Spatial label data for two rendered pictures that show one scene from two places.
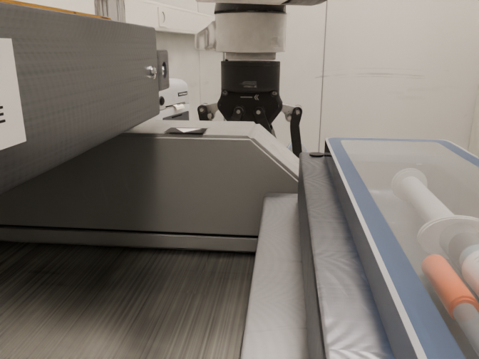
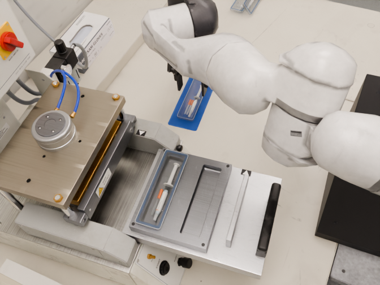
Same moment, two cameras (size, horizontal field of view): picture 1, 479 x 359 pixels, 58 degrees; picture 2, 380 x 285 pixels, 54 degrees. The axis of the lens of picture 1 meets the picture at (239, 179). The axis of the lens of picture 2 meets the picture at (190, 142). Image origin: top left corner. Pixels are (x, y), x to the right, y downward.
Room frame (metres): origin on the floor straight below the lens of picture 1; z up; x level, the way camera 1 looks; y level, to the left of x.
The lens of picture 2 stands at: (-0.24, -0.24, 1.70)
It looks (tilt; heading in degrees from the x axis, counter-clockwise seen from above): 55 degrees down; 17
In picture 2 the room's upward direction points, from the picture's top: 6 degrees counter-clockwise
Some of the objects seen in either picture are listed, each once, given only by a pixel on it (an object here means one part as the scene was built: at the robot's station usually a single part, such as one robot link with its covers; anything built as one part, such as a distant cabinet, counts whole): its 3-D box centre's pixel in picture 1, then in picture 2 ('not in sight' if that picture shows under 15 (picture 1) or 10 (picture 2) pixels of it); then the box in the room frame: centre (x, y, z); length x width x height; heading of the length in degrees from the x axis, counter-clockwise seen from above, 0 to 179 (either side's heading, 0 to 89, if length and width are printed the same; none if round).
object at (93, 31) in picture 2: not in sight; (83, 41); (0.71, 0.42, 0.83); 0.23 x 0.12 x 0.07; 170
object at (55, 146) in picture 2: not in sight; (53, 132); (0.15, 0.19, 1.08); 0.31 x 0.24 x 0.13; 174
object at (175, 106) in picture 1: (140, 108); not in sight; (1.25, 0.28, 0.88); 0.25 x 0.20 x 0.17; 70
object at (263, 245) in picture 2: not in sight; (268, 218); (0.08, -0.29, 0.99); 0.15 x 0.02 x 0.04; 174
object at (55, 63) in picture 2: not in sight; (65, 70); (0.36, 0.26, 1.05); 0.15 x 0.05 x 0.15; 174
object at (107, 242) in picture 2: not in sight; (77, 233); (-0.02, 0.10, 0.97); 0.25 x 0.05 x 0.07; 84
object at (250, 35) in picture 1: (237, 37); not in sight; (0.59, 0.00, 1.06); 0.13 x 0.12 x 0.05; 172
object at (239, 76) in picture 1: (250, 95); not in sight; (0.57, -0.01, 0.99); 0.08 x 0.08 x 0.09
